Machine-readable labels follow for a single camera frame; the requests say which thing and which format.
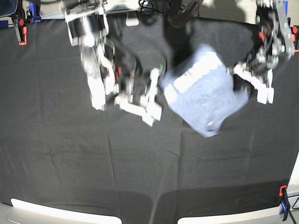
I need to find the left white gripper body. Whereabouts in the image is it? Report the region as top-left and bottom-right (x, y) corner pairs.
(228, 63), (274, 105)

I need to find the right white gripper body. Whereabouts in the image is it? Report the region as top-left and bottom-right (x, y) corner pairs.
(114, 68), (162, 127)

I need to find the blue grey t-shirt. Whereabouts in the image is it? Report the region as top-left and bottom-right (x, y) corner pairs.
(160, 44), (249, 137)

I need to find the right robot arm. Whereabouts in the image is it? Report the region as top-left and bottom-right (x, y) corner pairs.
(62, 0), (167, 126)

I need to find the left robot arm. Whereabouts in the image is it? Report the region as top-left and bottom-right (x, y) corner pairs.
(228, 0), (295, 105)

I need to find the red clamp right edge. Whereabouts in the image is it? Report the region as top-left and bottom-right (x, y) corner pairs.
(292, 25), (299, 52)

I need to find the red clamp edge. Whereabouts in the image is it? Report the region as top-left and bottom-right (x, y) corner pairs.
(14, 19), (27, 45)
(292, 25), (299, 52)

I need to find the black table cloth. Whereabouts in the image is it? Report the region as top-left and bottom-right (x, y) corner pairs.
(0, 21), (299, 224)

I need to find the blue clamp bottom right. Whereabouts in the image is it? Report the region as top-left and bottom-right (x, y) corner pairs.
(279, 185), (290, 222)

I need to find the blue clamp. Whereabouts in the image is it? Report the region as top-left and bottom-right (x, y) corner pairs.
(26, 0), (42, 23)
(279, 185), (290, 222)

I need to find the red clamp left edge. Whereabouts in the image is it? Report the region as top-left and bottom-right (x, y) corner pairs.
(14, 19), (27, 45)

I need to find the blue clamp top left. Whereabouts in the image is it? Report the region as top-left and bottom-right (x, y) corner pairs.
(26, 0), (42, 23)

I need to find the white bracket top centre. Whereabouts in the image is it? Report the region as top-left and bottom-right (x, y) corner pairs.
(126, 11), (139, 27)

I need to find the red black cable bundle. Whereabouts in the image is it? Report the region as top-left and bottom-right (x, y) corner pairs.
(168, 0), (204, 24)

